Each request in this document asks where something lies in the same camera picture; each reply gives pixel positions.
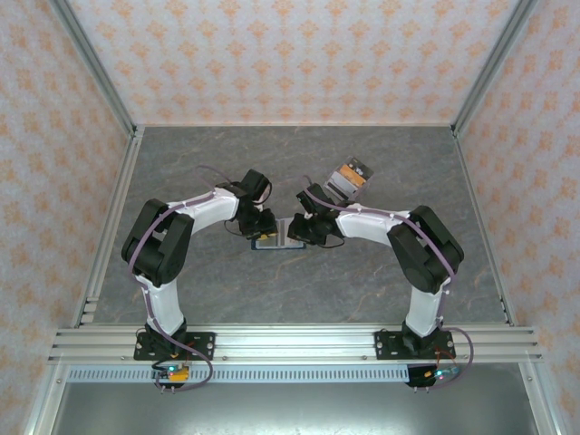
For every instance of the navy blue card holder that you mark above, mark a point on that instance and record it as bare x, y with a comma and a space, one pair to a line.
282, 233

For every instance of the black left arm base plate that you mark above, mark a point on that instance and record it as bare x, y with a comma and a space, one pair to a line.
204, 344

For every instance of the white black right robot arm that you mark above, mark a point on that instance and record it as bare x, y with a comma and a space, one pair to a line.
367, 224

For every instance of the controller board with green light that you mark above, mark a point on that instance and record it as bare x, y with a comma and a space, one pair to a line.
435, 375

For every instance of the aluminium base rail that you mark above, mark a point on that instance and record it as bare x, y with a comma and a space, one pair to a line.
294, 344

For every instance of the orange and black card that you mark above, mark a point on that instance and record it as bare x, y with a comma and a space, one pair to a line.
358, 172

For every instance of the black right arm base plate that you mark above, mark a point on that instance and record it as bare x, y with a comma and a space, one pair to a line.
385, 344

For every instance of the aluminium side rail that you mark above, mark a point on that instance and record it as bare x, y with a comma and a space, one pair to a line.
471, 181
123, 181

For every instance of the aluminium frame post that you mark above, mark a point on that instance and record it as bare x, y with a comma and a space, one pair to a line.
93, 63
495, 63

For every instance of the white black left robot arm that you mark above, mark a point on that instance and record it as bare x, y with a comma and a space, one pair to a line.
213, 210

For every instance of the aluminium frame leg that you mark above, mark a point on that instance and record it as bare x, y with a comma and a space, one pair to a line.
541, 403
47, 403

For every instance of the grey metal panel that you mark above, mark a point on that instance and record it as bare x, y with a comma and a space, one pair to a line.
290, 408

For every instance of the controller board with yellow connector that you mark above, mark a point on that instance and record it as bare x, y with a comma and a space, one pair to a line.
174, 374

